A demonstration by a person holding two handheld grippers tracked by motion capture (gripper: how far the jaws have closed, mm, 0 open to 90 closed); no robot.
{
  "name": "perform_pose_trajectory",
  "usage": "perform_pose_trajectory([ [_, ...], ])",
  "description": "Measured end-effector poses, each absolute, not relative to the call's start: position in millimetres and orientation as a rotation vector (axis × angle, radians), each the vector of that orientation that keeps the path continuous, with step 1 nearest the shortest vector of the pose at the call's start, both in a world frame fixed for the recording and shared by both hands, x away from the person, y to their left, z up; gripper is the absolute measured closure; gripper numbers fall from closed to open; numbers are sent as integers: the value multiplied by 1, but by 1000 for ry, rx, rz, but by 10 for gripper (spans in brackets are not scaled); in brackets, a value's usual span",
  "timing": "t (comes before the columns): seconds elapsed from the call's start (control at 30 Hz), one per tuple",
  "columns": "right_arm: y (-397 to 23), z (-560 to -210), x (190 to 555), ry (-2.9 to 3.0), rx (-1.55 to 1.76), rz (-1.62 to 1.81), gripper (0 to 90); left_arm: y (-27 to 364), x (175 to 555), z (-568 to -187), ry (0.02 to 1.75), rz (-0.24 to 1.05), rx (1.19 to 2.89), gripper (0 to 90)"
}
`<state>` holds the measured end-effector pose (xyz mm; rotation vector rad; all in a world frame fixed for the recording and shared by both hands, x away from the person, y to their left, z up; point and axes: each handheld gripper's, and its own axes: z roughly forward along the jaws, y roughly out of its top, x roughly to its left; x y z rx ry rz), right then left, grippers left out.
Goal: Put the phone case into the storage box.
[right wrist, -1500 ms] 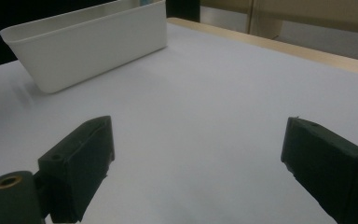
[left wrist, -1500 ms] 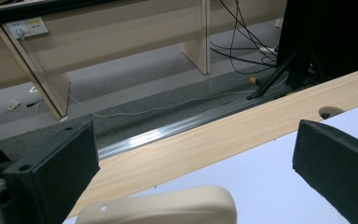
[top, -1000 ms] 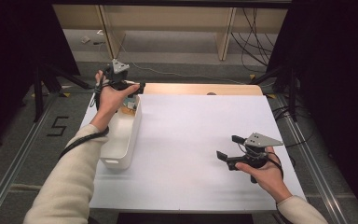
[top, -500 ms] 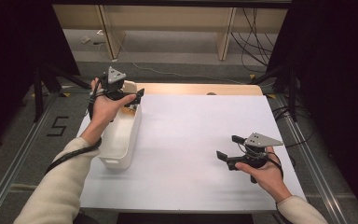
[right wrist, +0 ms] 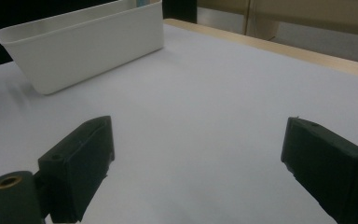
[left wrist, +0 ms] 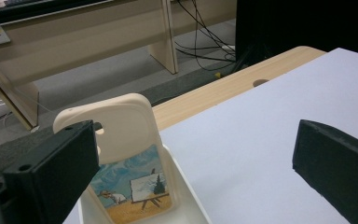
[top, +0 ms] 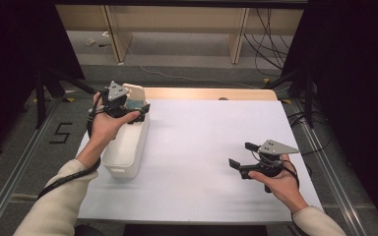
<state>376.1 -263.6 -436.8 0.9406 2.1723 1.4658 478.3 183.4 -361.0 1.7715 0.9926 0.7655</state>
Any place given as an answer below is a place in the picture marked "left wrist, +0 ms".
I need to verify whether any light wooden table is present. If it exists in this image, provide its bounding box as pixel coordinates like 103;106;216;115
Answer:
151;45;327;132

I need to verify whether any tangle of black cables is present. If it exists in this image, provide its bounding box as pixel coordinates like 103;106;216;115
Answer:
172;0;241;72

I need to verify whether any black curtain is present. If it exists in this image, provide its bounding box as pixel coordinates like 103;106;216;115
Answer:
235;0;358;68

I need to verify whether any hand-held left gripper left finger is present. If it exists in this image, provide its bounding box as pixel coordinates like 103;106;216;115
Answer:
2;119;102;224

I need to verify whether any beige painted phone case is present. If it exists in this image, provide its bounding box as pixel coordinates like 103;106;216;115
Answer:
52;92;174;224

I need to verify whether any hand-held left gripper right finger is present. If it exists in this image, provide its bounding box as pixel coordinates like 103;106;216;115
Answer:
292;119;358;224

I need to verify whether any beige wooden desk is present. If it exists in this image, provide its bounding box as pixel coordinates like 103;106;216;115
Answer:
0;0;238;132

